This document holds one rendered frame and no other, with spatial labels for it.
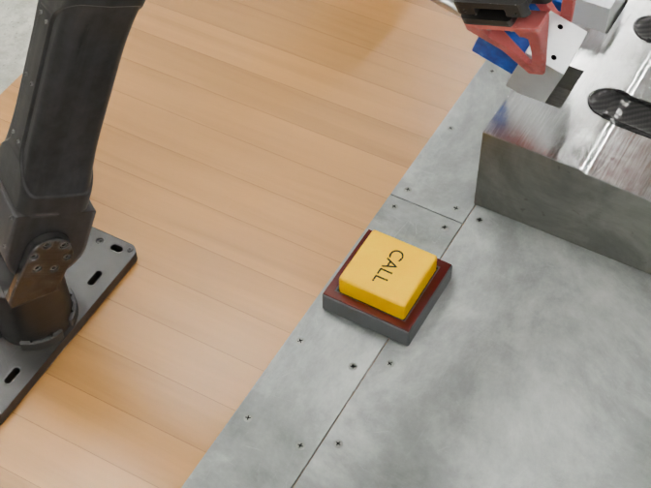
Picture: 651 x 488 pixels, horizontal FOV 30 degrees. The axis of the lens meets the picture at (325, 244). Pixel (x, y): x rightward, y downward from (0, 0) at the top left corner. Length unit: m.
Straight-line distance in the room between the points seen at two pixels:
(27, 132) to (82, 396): 0.23
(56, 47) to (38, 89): 0.04
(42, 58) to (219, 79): 0.40
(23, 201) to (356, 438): 0.30
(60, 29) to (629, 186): 0.46
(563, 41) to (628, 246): 0.18
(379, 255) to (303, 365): 0.11
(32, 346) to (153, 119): 0.28
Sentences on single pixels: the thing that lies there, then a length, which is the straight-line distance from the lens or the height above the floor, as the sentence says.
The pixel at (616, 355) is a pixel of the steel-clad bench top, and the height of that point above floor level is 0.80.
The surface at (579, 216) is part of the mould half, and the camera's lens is 1.04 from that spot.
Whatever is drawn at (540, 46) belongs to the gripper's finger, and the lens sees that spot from 0.97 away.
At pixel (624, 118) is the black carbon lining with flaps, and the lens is 1.06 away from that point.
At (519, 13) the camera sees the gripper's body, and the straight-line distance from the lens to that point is 0.93.
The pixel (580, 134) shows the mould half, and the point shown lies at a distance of 1.03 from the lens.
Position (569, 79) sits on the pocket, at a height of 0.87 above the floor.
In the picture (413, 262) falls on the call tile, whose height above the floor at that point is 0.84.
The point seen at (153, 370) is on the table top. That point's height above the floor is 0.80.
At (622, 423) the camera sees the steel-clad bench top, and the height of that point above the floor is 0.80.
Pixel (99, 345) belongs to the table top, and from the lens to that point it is 1.00.
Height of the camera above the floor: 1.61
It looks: 51 degrees down
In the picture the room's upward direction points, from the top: 1 degrees counter-clockwise
